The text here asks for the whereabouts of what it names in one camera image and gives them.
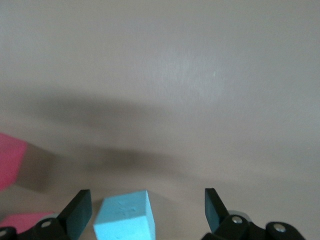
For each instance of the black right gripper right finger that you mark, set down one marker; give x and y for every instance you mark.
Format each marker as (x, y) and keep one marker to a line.
(215, 215)

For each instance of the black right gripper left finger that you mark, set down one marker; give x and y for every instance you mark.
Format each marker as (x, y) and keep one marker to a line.
(80, 212)

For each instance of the cyan foam cube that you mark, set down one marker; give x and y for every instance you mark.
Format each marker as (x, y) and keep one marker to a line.
(125, 221)

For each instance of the red foam cube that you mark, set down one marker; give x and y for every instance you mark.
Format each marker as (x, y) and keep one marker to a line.
(22, 221)
(10, 160)

